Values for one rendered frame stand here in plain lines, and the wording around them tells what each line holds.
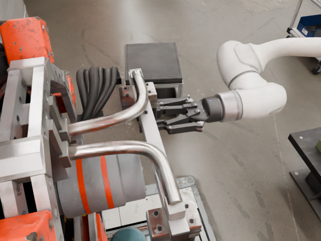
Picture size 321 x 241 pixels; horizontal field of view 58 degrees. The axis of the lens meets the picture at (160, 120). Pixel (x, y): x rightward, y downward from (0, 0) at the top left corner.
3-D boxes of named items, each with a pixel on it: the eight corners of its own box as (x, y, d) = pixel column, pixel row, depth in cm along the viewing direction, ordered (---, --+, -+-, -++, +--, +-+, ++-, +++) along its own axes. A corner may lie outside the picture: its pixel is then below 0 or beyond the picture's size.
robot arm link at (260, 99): (237, 129, 88) (222, 96, 95) (283, 120, 90) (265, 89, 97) (247, 108, 79) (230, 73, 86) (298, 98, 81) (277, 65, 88)
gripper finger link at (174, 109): (197, 106, 83) (197, 103, 84) (158, 107, 83) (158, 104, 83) (197, 115, 86) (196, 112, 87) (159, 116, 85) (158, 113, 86)
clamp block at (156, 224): (145, 221, 55) (144, 209, 51) (191, 211, 56) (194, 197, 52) (152, 248, 52) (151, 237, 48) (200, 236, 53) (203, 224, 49)
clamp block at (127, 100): (120, 100, 77) (118, 85, 73) (153, 95, 79) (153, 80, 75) (123, 114, 74) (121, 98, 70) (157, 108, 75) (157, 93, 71)
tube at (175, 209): (62, 154, 56) (46, 117, 48) (159, 136, 59) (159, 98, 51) (64, 246, 44) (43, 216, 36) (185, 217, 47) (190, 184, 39)
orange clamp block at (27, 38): (18, 69, 62) (7, 25, 60) (56, 63, 63) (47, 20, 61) (8, 70, 55) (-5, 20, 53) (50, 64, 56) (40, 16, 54)
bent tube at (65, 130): (61, 88, 69) (48, 50, 61) (141, 76, 72) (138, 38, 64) (62, 146, 57) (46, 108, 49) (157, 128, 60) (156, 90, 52)
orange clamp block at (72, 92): (50, 115, 85) (50, 95, 91) (77, 111, 86) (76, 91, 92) (43, 98, 80) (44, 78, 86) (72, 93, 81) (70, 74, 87)
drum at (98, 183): (57, 179, 75) (40, 146, 64) (138, 163, 78) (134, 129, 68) (57, 232, 65) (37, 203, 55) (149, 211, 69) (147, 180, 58)
